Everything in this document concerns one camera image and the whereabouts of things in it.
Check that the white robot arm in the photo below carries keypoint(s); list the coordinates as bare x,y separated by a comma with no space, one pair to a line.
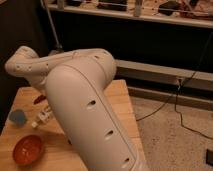
74,83

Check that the orange ceramic bowl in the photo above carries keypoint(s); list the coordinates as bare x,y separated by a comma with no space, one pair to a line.
28,150

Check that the metal pole stand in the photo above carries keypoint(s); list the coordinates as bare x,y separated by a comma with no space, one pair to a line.
58,47

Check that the white tube with cap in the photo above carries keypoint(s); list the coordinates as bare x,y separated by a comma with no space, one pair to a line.
43,117

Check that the wooden table top board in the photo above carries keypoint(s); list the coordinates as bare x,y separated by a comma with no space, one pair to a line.
58,154

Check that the white shelf with clutter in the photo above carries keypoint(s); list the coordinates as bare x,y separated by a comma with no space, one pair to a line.
194,13

